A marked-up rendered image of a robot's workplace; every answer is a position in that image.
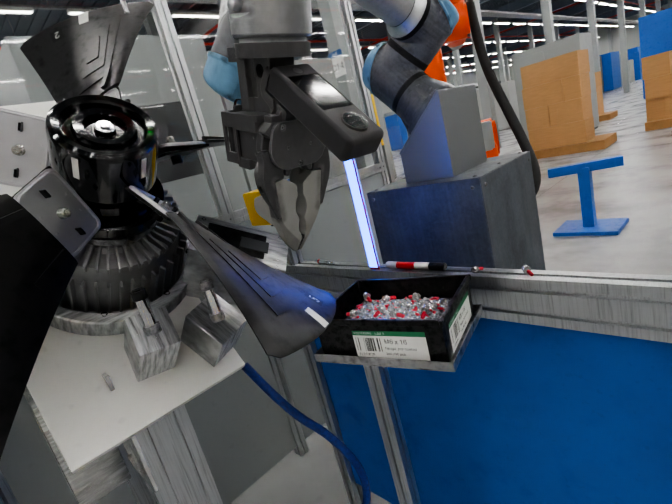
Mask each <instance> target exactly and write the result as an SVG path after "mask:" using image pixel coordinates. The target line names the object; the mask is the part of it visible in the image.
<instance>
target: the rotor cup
mask: <svg viewBox="0 0 672 504"><path fill-rule="evenodd" d="M100 121H108V122H110V123H112V124H113V125H114V126H115V130H114V131H113V132H112V133H102V132H99V131H98V130H96V128H95V124H96V123H97V122H100ZM45 131H46V138H47V144H48V150H49V156H50V162H51V168H52V169H54V170H56V171H57V172H58V173H59V174H60V175H61V176H62V177H63V178H64V180H65V181H66V182H67V183H68V184H69V185H70V186H71V187H72V189H73V190H74V191H75V192H76V193H77V194H78V195H79V197H80V198H81V199H82V200H83V201H84V202H85V203H86V204H87V206H88V207H89V208H90V209H91V210H92V211H93V212H94V213H95V215H96V216H97V217H98V218H99V220H100V223H101V224H102V225H101V226H100V229H99V230H98V231H97V233H96V234H95V235H94V236H93V237H96V238H120V237H126V236H130V235H133V234H136V233H139V232H141V231H143V230H145V229H146V228H148V227H149V226H151V225H152V224H153V223H154V222H155V221H156V220H155V219H154V218H152V217H151V213H152V212H153V211H154V210H152V209H151V208H150V207H148V206H147V205H146V204H144V203H143V202H142V201H140V200H139V199H138V198H136V197H135V196H134V195H132V194H131V193H129V192H128V191H127V190H125V189H124V187H125V186H127V187H129V186H135V187H137V188H139V189H141V190H143V191H145V192H147V193H149V194H151V195H153V196H155V197H158V198H160V199H161V200H162V201H164V190H163V186H162V184H161V182H160V180H159V179H158V177H157V176H156V174H157V161H158V149H159V131H158V128H157V125H156V123H155V121H154V120H153V118H152V117H151V116H150V115H149V114H148V113H147V112H146V111H144V110H143V109H141V108H140V107H138V106H136V105H135V104H132V103H130V102H128V101H125V100H122V99H119V98H115V97H111V96H105V95H79V96H74V97H70V98H67V99H64V100H62V101H60V102H58V103H56V104H55V105H54V106H53V107H52V108H51V109H50V110H49V111H48V113H47V116H46V120H45ZM71 157H73V158H75V159H77V160H78V166H79V176H80V179H77V178H74V177H73V171H72V162H71ZM145 158H147V161H146V177H144V178H142V179H141V160H143V159H145Z"/></svg>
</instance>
